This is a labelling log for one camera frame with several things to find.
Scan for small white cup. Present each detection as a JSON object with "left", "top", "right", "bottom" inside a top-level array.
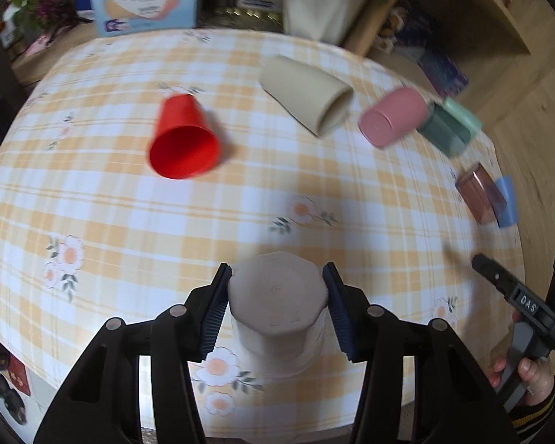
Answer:
[{"left": 228, "top": 252, "right": 328, "bottom": 379}]

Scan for maroon transparent cup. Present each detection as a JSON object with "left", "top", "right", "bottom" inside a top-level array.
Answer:
[{"left": 455, "top": 162, "right": 507, "bottom": 225}]

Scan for blue plastic cup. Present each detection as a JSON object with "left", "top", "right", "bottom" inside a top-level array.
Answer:
[{"left": 495, "top": 175, "right": 518, "bottom": 228}]

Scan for red plastic cup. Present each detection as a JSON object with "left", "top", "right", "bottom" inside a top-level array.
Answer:
[{"left": 148, "top": 94, "right": 220, "bottom": 179}]

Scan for beige plastic cup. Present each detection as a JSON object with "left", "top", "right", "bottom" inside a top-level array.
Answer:
[{"left": 259, "top": 55, "right": 354, "bottom": 137}]

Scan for pink plastic cup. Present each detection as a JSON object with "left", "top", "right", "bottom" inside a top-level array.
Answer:
[{"left": 359, "top": 87, "right": 428, "bottom": 149}]

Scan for teal transparent cup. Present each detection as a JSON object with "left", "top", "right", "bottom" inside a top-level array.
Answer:
[{"left": 417, "top": 102, "right": 471, "bottom": 158}]

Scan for mint green cup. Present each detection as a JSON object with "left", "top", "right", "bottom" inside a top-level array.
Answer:
[{"left": 442, "top": 97, "right": 482, "bottom": 140}]

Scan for right hand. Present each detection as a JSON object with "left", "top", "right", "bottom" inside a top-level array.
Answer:
[{"left": 487, "top": 309, "right": 555, "bottom": 401}]

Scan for yellow plaid floral tablecloth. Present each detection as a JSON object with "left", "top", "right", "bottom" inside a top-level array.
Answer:
[{"left": 0, "top": 30, "right": 523, "bottom": 442}]

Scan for purple small box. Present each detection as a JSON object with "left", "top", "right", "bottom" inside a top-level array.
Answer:
[{"left": 418, "top": 50, "right": 469, "bottom": 97}]

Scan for dark snack box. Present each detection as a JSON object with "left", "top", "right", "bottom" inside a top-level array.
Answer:
[{"left": 373, "top": 6, "right": 430, "bottom": 54}]

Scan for gold ornate tray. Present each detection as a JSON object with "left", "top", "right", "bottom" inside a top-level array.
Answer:
[{"left": 198, "top": 7, "right": 283, "bottom": 33}]

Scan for white faceted flower pot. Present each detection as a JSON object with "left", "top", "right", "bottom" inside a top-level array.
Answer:
[{"left": 283, "top": 0, "right": 367, "bottom": 46}]

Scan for wooden shelf unit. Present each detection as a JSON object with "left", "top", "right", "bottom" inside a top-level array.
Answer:
[{"left": 342, "top": 0, "right": 531, "bottom": 56}]

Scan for pink blossom plant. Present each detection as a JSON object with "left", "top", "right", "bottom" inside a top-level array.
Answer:
[{"left": 10, "top": 0, "right": 87, "bottom": 45}]

